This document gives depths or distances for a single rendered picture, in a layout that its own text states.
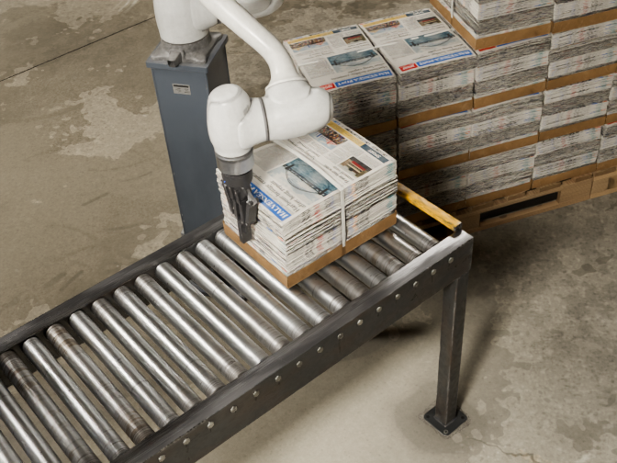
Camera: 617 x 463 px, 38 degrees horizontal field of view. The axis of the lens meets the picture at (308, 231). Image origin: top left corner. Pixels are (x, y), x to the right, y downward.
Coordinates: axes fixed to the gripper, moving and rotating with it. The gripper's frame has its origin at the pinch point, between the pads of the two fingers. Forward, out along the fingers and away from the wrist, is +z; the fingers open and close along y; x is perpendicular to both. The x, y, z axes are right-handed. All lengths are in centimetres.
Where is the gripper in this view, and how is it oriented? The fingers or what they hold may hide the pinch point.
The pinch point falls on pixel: (244, 230)
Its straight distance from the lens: 224.6
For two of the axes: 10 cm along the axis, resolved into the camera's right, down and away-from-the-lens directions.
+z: 0.5, 7.4, 6.7
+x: -7.6, 4.6, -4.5
